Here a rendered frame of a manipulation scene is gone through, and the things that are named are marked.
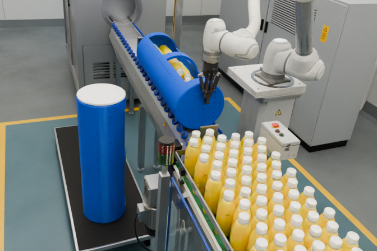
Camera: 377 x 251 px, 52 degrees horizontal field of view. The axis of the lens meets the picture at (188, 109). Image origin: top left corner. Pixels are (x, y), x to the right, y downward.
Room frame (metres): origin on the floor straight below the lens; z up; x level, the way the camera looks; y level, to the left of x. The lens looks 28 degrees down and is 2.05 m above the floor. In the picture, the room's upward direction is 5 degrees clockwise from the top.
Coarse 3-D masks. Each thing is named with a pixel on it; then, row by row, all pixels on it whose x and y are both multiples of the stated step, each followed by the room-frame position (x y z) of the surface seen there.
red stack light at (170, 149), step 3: (159, 144) 1.20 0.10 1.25; (174, 144) 1.21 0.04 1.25; (159, 147) 1.20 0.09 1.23; (162, 147) 1.19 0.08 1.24; (165, 147) 1.19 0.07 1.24; (168, 147) 1.19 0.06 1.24; (171, 147) 1.19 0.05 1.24; (159, 150) 1.20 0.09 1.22; (162, 150) 1.19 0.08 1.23; (165, 150) 1.19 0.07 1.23; (168, 150) 1.19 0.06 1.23; (171, 150) 1.19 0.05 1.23; (162, 153) 1.19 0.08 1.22; (165, 153) 1.19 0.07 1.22; (168, 153) 1.19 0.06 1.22; (171, 153) 1.20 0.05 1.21
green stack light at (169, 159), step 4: (160, 156) 1.19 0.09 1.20; (164, 156) 1.19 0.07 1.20; (168, 156) 1.19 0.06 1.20; (172, 156) 1.20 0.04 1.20; (160, 160) 1.19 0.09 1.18; (164, 160) 1.19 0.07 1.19; (168, 160) 1.19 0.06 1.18; (172, 160) 1.20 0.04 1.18; (160, 164) 1.19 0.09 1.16; (164, 164) 1.19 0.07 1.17; (168, 164) 1.19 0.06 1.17
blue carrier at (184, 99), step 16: (160, 32) 2.62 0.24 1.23; (144, 48) 2.45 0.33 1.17; (176, 48) 2.62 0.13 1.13; (144, 64) 2.36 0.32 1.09; (160, 64) 2.15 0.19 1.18; (192, 64) 2.24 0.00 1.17; (160, 80) 2.04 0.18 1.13; (176, 80) 1.91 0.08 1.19; (192, 80) 1.86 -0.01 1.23; (176, 96) 1.81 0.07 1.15; (192, 96) 1.80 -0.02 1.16; (176, 112) 1.77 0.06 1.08; (192, 112) 1.81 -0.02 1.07; (208, 112) 1.84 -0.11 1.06; (192, 128) 1.81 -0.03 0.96
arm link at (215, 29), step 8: (208, 24) 1.79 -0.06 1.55; (216, 24) 1.77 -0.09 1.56; (224, 24) 1.80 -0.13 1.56; (208, 32) 1.77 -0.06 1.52; (216, 32) 1.76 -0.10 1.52; (224, 32) 1.76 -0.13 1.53; (208, 40) 1.77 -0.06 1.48; (216, 40) 1.74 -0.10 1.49; (208, 48) 1.77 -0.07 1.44; (216, 48) 1.74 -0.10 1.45
